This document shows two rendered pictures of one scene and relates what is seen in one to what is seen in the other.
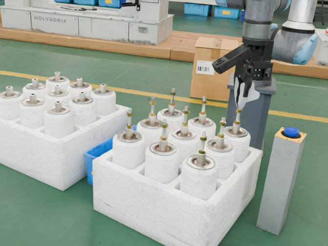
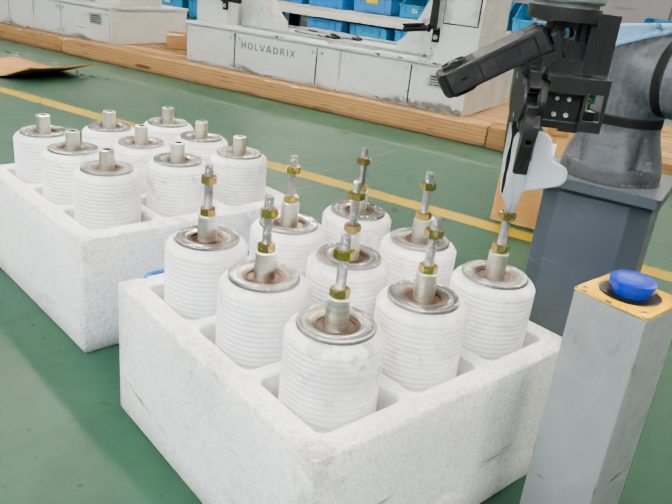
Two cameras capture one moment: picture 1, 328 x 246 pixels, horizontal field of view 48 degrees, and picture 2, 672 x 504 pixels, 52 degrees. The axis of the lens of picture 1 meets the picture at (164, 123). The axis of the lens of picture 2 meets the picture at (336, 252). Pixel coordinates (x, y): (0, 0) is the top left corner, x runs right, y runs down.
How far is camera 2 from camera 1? 43 cm
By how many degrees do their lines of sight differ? 16
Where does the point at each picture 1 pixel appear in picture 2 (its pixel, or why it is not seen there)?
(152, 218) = (206, 454)
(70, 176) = (107, 322)
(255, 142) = not seen: hidden behind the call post
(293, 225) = not seen: outside the picture
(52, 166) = (71, 292)
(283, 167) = (591, 389)
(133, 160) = (202, 297)
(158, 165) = (235, 315)
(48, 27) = (262, 64)
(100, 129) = not seen: hidden behind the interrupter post
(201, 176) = (316, 361)
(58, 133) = (93, 218)
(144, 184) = (194, 358)
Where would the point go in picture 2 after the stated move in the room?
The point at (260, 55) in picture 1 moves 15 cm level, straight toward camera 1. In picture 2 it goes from (577, 59) to (528, 67)
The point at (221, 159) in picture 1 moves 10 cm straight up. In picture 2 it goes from (411, 331) to (427, 237)
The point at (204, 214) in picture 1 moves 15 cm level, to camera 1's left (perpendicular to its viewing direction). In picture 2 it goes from (302, 471) to (148, 422)
